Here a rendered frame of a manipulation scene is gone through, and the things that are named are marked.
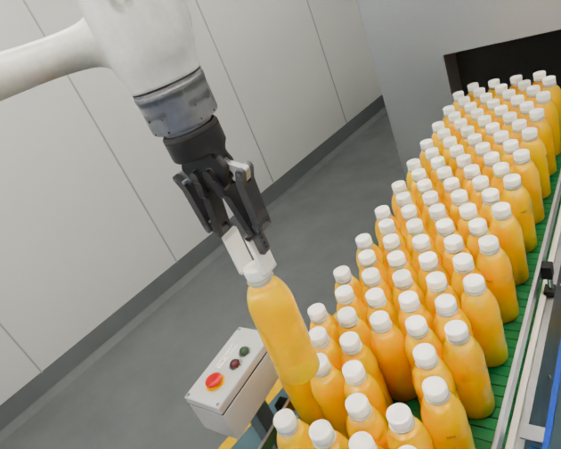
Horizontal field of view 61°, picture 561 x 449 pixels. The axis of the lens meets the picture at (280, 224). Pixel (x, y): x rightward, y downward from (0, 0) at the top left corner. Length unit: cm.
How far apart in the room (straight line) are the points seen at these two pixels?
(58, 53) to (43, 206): 258
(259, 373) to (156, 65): 69
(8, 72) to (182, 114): 25
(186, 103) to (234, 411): 64
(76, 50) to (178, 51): 21
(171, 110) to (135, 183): 294
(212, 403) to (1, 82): 65
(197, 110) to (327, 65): 426
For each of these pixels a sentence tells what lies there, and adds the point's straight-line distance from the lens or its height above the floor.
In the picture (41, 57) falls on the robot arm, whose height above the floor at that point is 176.
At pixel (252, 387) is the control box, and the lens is 104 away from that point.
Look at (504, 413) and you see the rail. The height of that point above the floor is 98.
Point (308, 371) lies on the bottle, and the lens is 79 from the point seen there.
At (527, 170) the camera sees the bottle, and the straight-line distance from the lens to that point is 141.
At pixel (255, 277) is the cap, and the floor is 139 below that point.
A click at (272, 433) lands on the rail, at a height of 97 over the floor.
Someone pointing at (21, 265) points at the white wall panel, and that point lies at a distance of 330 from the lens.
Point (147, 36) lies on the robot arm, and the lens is 56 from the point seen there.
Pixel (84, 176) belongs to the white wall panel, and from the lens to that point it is 336.
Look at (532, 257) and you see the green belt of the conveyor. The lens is 138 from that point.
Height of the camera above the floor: 175
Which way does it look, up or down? 27 degrees down
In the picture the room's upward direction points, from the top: 24 degrees counter-clockwise
